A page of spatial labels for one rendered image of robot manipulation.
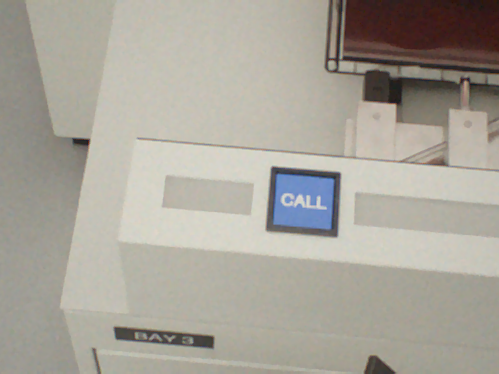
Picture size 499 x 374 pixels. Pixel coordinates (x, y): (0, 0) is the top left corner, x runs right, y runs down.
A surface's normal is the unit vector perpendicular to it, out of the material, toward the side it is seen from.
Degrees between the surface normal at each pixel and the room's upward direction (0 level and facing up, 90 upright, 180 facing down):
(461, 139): 0
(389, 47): 0
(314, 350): 90
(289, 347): 90
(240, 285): 90
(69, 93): 90
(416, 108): 0
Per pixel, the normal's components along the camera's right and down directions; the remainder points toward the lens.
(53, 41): -0.09, 0.86
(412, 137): 0.03, -0.50
